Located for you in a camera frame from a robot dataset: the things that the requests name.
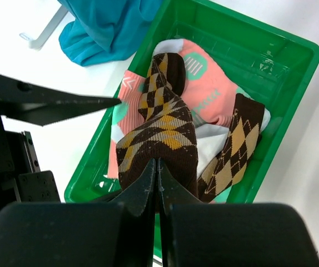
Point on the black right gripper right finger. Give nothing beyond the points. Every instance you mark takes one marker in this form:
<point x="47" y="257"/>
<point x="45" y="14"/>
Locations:
<point x="176" y="230"/>

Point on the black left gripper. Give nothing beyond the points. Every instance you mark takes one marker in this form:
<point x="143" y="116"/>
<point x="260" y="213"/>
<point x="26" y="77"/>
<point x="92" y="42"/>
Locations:
<point x="21" y="178"/>

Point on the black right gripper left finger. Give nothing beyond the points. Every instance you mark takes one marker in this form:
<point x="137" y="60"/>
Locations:
<point x="126" y="232"/>

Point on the brown argyle sock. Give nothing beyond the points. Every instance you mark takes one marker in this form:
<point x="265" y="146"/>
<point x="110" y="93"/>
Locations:
<point x="167" y="131"/>
<point x="229" y="166"/>

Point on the teal cloth on hanger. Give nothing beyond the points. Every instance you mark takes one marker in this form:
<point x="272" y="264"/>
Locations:
<point x="105" y="31"/>

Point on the metal clothes rack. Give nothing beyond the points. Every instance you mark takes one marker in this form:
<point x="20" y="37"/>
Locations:
<point x="36" y="40"/>

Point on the pink patterned sock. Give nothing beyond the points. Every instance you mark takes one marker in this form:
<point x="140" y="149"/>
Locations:
<point x="208" y="93"/>

